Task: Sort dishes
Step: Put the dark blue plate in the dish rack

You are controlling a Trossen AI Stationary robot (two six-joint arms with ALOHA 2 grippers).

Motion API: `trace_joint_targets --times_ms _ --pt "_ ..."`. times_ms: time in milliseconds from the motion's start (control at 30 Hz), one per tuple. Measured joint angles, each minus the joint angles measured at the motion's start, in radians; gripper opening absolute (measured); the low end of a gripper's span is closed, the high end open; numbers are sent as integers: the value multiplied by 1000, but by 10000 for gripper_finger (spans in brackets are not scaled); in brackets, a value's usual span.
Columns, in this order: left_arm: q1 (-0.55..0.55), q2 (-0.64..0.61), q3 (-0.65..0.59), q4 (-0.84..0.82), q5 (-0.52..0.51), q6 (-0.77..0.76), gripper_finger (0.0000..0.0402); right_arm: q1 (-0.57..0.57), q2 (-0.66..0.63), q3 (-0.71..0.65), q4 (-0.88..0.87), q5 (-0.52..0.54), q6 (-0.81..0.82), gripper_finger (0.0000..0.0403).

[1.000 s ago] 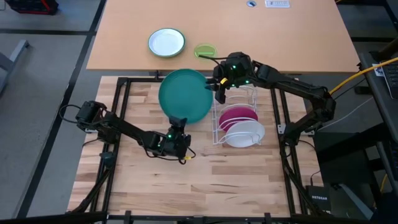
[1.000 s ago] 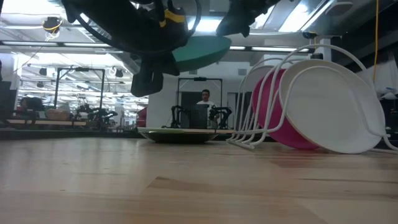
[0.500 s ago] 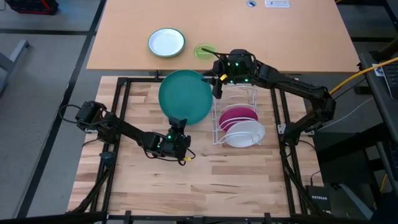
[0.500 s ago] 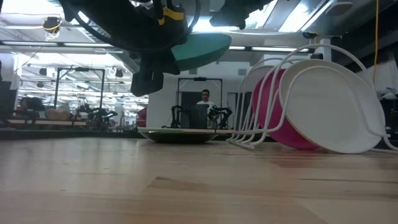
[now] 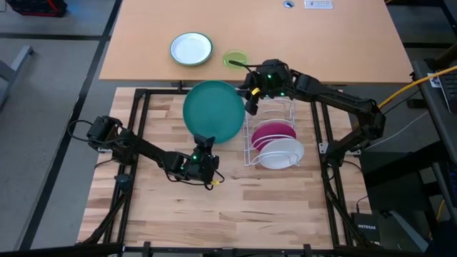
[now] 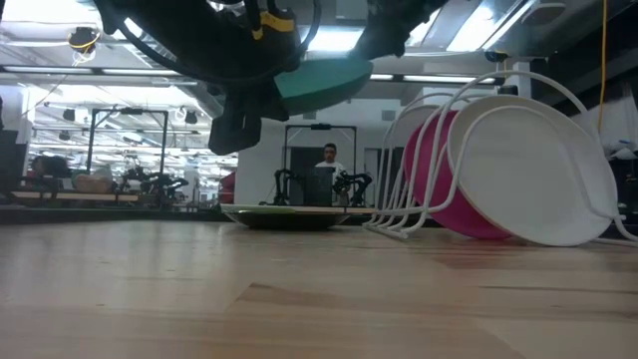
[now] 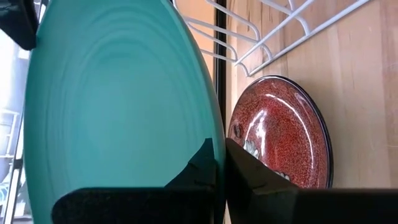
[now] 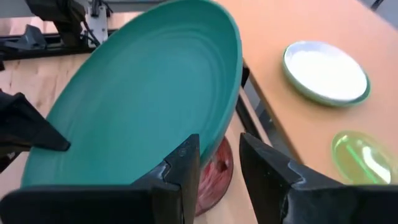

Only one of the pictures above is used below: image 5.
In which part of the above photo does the magenta plate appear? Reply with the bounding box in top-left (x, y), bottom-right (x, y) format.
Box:
top-left (251, 122), bottom-right (298, 152)

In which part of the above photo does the white power outlet panel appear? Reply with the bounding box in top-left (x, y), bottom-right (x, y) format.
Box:
top-left (303, 0), bottom-right (334, 10)

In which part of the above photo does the white plate with green rim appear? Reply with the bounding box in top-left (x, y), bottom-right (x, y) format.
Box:
top-left (169, 31), bottom-right (214, 67)

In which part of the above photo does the white cable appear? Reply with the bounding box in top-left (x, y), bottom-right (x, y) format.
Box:
top-left (363, 110), bottom-right (430, 151)

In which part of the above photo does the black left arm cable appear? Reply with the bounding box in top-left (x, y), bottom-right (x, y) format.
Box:
top-left (66, 119), bottom-right (105, 144)

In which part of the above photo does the plain white plate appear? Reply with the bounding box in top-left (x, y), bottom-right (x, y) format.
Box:
top-left (257, 138), bottom-right (306, 171)

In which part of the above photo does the grey metal bench leg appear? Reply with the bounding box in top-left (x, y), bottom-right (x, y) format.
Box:
top-left (0, 44), bottom-right (35, 108)

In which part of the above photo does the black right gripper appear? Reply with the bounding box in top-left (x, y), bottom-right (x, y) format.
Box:
top-left (228, 58), bottom-right (294, 116)

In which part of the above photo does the black keyboard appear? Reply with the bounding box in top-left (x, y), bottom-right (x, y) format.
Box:
top-left (436, 73), bottom-right (457, 115)

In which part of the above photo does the black cable with yellow tag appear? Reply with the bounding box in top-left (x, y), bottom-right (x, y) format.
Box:
top-left (167, 170), bottom-right (226, 191)

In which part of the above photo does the black aluminium table frame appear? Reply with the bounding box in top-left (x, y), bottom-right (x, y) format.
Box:
top-left (76, 87), bottom-right (380, 257)

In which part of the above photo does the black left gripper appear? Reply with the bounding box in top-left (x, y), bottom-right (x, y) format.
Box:
top-left (183, 134), bottom-right (221, 184)

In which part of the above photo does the large teal plate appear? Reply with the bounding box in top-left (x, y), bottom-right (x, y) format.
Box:
top-left (182, 80), bottom-right (247, 145)

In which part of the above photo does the small translucent green dish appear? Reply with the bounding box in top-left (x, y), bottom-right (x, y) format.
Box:
top-left (222, 49), bottom-right (250, 70)

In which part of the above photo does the black Netgear router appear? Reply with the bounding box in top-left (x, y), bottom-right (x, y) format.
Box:
top-left (351, 212), bottom-right (381, 244)

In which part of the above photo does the light wooden desk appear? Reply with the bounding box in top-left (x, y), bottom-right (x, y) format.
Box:
top-left (99, 0), bottom-right (415, 85)

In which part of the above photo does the white wire dish rack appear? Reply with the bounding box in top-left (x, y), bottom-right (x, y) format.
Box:
top-left (242, 96), bottom-right (301, 168)

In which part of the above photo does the black and red box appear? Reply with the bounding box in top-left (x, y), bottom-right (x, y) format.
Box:
top-left (4, 0), bottom-right (69, 18)

